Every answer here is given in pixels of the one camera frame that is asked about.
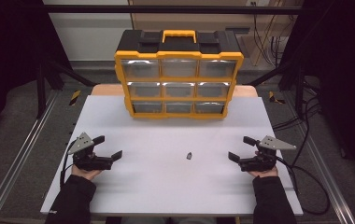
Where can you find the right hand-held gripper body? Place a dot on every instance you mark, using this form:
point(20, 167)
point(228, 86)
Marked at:
point(259, 163)

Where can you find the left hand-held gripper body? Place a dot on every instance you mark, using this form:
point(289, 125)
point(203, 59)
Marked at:
point(87, 160)

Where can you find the small grey metal part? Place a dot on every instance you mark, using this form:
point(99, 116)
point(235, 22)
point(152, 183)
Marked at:
point(189, 155)

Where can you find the single transparent plastic drawer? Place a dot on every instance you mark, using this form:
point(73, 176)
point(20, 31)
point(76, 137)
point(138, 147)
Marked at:
point(139, 70)

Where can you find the yellow black drawer organizer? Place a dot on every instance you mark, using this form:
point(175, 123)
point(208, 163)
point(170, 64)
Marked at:
point(135, 40)

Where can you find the person's right hand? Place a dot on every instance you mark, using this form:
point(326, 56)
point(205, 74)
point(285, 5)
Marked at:
point(266, 173)

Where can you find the person's left hand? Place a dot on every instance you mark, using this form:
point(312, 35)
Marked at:
point(87, 174)

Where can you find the yellow black hazard tape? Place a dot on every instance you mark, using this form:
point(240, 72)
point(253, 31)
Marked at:
point(75, 97)
point(273, 98)

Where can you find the black metal stand leg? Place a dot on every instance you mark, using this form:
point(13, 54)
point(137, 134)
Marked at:
point(40, 93)
point(298, 90)

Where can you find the group of clear drawers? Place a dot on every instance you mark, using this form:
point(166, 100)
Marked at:
point(178, 69)

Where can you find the black curtain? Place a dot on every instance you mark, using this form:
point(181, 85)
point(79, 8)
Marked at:
point(347, 62)
point(7, 46)

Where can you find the aluminium floor rail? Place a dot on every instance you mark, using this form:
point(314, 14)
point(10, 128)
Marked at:
point(322, 161)
point(20, 155)

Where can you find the black horizontal frame bar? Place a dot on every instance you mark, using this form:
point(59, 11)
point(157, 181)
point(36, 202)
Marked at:
point(166, 9)

